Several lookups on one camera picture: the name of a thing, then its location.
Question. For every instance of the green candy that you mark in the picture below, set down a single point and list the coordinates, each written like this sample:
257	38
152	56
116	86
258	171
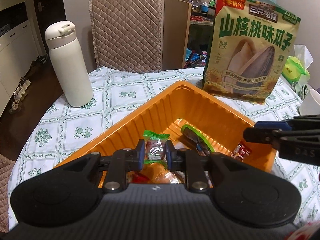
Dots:
155	150

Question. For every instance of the white insulated bottle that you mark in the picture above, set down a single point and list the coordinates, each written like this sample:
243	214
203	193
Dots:
72	75

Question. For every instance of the long green snack packet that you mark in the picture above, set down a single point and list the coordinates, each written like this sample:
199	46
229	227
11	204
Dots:
197	138

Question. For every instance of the orange plastic tray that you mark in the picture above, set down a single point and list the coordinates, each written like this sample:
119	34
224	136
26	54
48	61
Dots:
125	127

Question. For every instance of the white cup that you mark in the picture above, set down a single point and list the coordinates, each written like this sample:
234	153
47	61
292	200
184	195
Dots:
310	105

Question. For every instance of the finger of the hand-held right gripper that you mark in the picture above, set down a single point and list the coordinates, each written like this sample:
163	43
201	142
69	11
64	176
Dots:
260	136
272	125

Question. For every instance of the red candy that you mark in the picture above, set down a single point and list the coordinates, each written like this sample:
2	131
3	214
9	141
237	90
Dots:
241	151

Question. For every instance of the beige shoes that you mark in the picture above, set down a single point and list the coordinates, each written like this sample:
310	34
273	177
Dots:
15	106

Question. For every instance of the red gold-print packet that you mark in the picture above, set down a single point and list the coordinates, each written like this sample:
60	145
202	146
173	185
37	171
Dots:
138	177

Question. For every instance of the white cabinet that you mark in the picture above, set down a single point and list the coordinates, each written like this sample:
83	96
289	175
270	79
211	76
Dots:
15	50

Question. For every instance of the green patterned pouch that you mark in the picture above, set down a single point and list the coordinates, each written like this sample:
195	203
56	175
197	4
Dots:
303	91

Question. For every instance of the beige quilted chair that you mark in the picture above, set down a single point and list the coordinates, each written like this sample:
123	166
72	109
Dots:
5	192
125	35

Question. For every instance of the orange lid plastic jar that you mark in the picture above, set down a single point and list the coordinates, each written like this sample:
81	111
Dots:
191	0

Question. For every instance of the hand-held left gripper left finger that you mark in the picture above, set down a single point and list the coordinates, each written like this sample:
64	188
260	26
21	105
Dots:
141	153

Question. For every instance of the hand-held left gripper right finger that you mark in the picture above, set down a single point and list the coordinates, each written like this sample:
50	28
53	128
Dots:
169	155

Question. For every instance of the white shoes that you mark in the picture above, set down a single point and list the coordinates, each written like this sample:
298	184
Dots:
21	90

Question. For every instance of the sunflower seed bag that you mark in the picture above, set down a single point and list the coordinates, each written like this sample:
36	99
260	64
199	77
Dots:
250	55

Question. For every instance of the dark shoes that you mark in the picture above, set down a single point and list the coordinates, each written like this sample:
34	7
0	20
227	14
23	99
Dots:
40	59

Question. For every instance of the green tissue pack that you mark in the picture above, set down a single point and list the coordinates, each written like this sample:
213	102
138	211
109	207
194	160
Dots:
293	68

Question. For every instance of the red white printed clothing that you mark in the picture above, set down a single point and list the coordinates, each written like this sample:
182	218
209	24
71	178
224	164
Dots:
305	232

